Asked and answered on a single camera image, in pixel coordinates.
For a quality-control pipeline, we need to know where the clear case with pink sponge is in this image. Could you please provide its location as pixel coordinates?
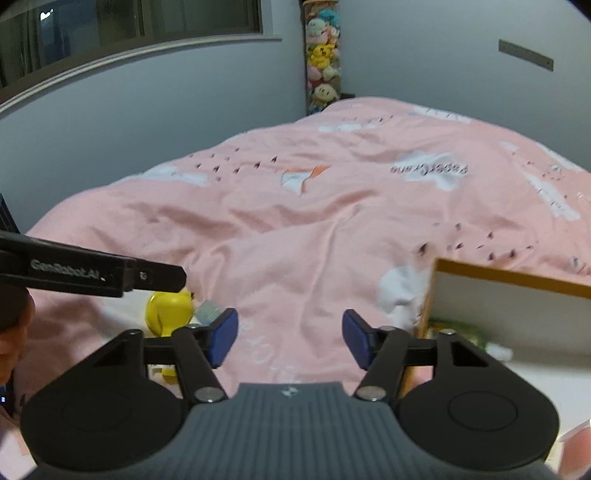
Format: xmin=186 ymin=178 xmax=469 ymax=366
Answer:
xmin=558 ymin=420 xmax=591 ymax=479

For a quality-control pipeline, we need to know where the stuffed toys column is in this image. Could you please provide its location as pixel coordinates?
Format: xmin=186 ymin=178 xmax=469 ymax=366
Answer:
xmin=301 ymin=0 xmax=342 ymax=115

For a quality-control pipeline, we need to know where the person's left hand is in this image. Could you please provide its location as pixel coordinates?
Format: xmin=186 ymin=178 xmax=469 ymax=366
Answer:
xmin=1 ymin=294 xmax=35 ymax=385

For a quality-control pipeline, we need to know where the pink printed bed quilt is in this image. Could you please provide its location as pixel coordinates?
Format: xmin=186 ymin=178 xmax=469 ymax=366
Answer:
xmin=30 ymin=98 xmax=590 ymax=389

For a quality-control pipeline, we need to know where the yellow bulb-shaped bottle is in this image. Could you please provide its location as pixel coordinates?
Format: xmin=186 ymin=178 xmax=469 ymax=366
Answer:
xmin=144 ymin=289 xmax=197 ymax=386

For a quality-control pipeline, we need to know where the orange cardboard box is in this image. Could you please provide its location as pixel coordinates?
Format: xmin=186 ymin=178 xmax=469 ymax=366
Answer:
xmin=399 ymin=257 xmax=591 ymax=444

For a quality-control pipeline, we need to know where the grey white cream jar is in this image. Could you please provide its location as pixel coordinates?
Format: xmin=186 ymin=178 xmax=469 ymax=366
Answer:
xmin=191 ymin=300 xmax=221 ymax=326

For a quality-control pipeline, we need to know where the window with dark frame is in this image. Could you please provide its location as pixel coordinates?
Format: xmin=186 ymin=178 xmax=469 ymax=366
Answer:
xmin=1 ymin=1 xmax=281 ymax=115

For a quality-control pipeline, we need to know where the grey wall strip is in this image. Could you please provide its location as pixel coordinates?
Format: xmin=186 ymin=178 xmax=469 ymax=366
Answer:
xmin=498 ymin=39 xmax=554 ymax=72

